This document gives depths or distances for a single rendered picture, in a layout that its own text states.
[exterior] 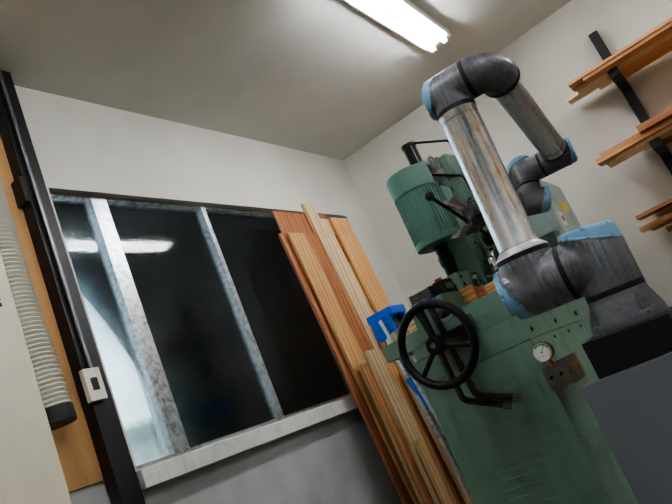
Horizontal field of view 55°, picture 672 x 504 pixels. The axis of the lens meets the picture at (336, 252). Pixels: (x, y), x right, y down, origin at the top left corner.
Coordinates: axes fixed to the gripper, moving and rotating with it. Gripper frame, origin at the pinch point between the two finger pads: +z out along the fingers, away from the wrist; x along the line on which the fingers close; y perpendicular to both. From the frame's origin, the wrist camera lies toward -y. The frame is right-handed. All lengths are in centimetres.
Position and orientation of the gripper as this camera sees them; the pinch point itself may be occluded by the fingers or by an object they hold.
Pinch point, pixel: (444, 221)
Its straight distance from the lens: 230.0
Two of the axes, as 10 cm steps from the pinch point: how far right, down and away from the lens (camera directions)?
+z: -9.8, 1.8, -0.2
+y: -0.8, -4.9, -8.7
